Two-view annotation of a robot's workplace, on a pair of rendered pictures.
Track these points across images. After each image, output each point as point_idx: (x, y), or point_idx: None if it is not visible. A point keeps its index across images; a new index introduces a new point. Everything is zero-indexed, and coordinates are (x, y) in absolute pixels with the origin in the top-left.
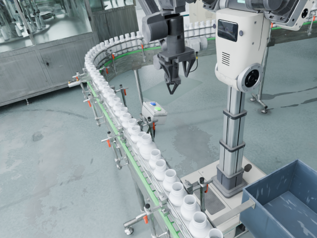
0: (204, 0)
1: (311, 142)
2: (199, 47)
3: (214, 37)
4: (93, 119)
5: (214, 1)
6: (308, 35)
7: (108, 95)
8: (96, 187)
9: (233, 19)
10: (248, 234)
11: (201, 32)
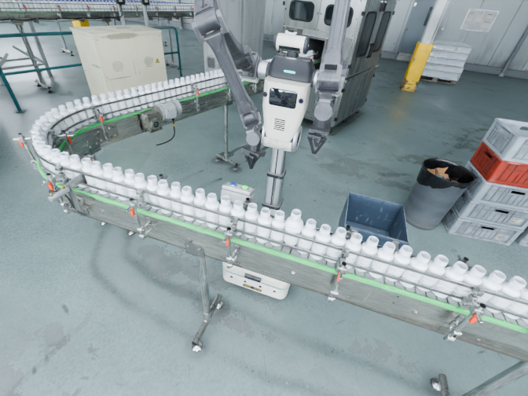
0: (246, 67)
1: (284, 184)
2: (176, 113)
3: (182, 99)
4: (6, 252)
5: (254, 68)
6: (255, 92)
7: (174, 190)
8: (108, 334)
9: (291, 88)
10: None
11: (166, 94)
